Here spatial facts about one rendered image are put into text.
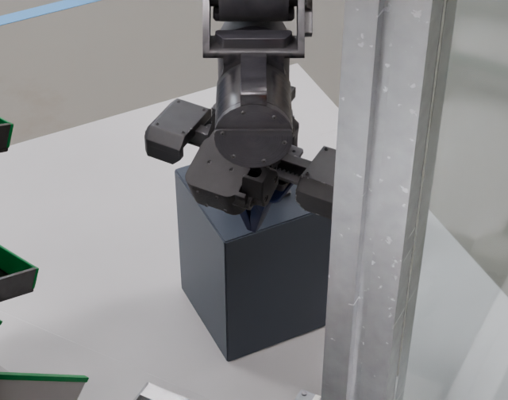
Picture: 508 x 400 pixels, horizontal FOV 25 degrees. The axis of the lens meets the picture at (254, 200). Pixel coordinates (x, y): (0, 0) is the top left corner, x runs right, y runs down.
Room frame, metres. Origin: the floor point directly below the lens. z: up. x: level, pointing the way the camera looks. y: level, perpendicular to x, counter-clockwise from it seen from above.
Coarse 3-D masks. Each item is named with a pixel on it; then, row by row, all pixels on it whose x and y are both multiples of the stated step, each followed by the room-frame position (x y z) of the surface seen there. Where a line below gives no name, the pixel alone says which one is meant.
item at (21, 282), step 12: (0, 252) 0.74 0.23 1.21; (12, 252) 0.74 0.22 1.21; (0, 264) 0.74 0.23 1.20; (12, 264) 0.73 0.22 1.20; (24, 264) 0.72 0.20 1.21; (0, 276) 0.72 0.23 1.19; (12, 276) 0.70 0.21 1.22; (24, 276) 0.71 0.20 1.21; (36, 276) 0.72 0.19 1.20; (0, 288) 0.68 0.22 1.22; (12, 288) 0.69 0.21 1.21; (24, 288) 0.70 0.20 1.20; (0, 300) 0.68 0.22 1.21
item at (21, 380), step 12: (0, 324) 0.83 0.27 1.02; (0, 372) 0.68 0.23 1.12; (12, 372) 0.69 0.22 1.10; (0, 384) 0.67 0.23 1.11; (12, 384) 0.68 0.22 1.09; (24, 384) 0.69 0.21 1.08; (36, 384) 0.70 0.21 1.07; (48, 384) 0.71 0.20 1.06; (60, 384) 0.73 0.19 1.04; (72, 384) 0.74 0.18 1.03; (0, 396) 0.67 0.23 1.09; (12, 396) 0.68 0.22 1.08; (24, 396) 0.69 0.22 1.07; (36, 396) 0.70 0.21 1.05; (48, 396) 0.71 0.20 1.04; (60, 396) 0.72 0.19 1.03; (72, 396) 0.73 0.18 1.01
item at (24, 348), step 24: (0, 312) 0.99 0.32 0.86; (0, 336) 0.95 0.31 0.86; (24, 336) 0.95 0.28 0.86; (48, 336) 0.95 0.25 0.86; (0, 360) 0.91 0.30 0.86; (24, 360) 0.91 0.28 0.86; (48, 360) 0.91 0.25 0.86; (72, 360) 0.91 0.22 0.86; (96, 360) 0.91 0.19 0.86; (96, 384) 0.87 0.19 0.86; (120, 384) 0.87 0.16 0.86; (144, 384) 0.87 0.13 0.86; (168, 384) 0.87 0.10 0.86
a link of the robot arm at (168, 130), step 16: (176, 112) 0.80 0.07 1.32; (192, 112) 0.80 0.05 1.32; (208, 112) 0.80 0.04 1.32; (160, 128) 0.78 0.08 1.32; (176, 128) 0.78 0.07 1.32; (192, 128) 0.78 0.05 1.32; (208, 128) 0.78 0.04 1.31; (160, 144) 0.76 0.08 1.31; (176, 144) 0.76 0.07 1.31; (192, 144) 0.78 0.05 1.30; (176, 160) 0.76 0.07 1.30; (288, 160) 0.74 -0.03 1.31; (304, 160) 0.74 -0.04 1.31; (320, 160) 0.73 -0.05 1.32; (304, 176) 0.71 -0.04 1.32; (320, 176) 0.71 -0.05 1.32; (304, 192) 0.70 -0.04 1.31; (320, 192) 0.70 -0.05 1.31; (304, 208) 0.70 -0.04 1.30; (320, 208) 0.69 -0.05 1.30
